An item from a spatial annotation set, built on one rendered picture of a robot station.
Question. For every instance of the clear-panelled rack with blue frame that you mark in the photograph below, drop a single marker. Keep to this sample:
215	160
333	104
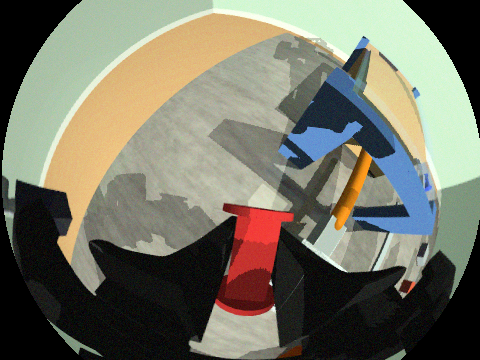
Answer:
377	80

